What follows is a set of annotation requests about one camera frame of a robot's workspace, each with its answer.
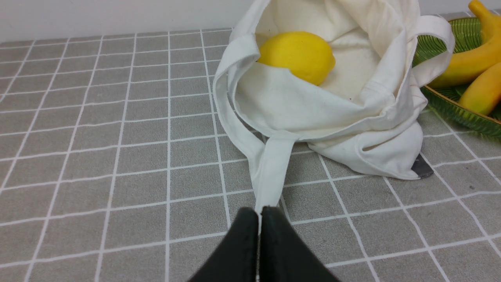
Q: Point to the grey checkered tablecloth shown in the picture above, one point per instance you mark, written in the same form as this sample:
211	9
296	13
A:
114	167

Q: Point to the green leaf-shaped plate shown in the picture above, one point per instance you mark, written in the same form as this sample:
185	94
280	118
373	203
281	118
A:
467	32

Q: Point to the yellow lemon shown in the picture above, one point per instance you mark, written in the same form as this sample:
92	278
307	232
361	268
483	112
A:
308	56

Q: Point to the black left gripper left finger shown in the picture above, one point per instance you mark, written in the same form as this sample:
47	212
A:
235	258

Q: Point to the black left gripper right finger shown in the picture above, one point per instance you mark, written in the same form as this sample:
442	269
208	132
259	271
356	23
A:
284	257

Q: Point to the yellow banana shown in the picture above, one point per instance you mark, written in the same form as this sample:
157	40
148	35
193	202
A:
466	66
483	95

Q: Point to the upper yellow banana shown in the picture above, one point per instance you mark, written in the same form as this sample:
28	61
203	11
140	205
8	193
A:
466	66

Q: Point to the lower yellow banana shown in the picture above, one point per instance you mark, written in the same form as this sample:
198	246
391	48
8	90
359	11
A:
483	95

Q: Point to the white cloth tote bag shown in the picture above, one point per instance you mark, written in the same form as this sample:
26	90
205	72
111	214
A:
363	116

